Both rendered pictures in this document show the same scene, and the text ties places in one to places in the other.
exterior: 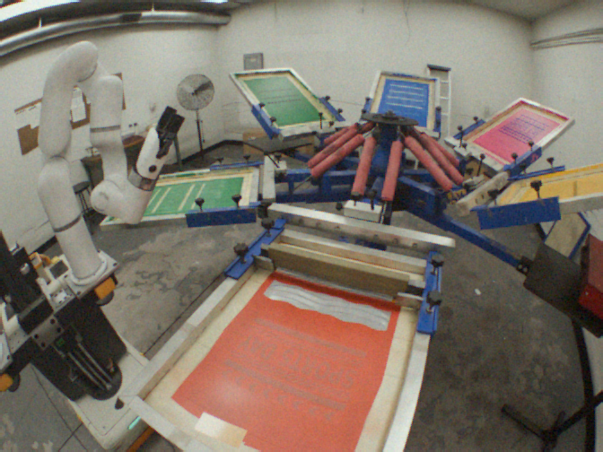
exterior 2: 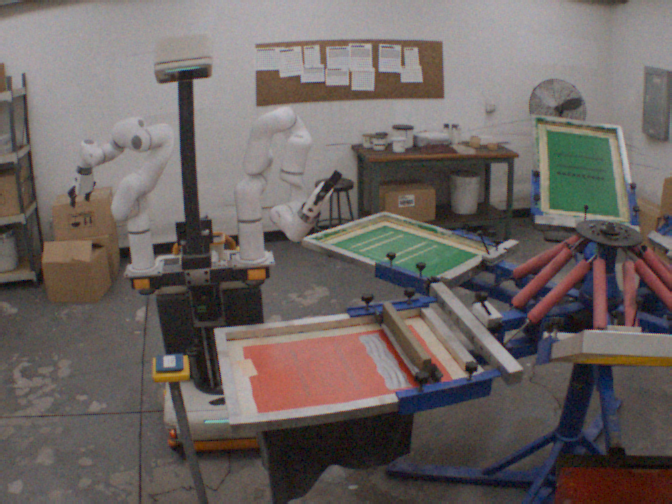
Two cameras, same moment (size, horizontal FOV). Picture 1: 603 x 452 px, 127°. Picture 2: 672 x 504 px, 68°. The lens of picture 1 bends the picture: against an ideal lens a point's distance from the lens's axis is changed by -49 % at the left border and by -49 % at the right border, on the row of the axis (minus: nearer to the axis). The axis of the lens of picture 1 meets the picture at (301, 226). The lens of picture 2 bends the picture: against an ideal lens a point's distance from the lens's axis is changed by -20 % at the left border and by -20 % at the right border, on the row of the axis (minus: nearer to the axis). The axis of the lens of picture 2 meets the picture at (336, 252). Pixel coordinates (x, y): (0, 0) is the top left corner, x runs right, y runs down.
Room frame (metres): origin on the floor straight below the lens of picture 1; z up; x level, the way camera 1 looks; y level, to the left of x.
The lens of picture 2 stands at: (-0.63, -1.30, 1.99)
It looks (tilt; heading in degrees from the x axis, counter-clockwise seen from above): 21 degrees down; 52
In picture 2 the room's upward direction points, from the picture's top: 1 degrees counter-clockwise
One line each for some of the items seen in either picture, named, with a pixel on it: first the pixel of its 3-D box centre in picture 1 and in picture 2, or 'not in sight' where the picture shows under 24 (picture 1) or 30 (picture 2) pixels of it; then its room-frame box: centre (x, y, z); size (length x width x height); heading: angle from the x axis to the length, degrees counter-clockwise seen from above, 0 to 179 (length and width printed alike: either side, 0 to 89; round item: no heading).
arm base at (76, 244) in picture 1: (76, 246); (250, 237); (0.46, 0.59, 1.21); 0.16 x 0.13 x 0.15; 62
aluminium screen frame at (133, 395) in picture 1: (306, 337); (343, 361); (0.41, 0.00, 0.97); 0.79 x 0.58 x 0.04; 155
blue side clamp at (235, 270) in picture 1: (257, 254); (388, 313); (0.75, 0.15, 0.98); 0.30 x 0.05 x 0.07; 155
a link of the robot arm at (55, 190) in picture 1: (57, 192); (249, 197); (0.46, 0.59, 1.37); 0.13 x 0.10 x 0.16; 42
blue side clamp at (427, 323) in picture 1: (429, 297); (444, 392); (0.51, -0.36, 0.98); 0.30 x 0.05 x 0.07; 155
